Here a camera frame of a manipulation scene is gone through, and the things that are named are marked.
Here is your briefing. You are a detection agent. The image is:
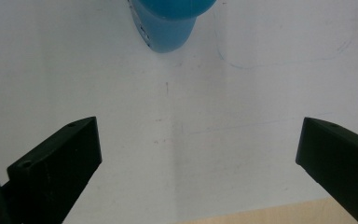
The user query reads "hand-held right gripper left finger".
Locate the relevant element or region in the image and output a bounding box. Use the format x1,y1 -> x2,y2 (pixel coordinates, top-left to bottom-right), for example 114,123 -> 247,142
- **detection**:
2,116 -> 103,224

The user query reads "white foam sheet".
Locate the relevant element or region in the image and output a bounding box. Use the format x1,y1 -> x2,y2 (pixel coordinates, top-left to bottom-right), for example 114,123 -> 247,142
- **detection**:
0,0 -> 358,224

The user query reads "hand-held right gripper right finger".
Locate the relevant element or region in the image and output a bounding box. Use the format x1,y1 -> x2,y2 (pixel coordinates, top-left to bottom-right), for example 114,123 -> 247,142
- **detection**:
295,117 -> 358,224

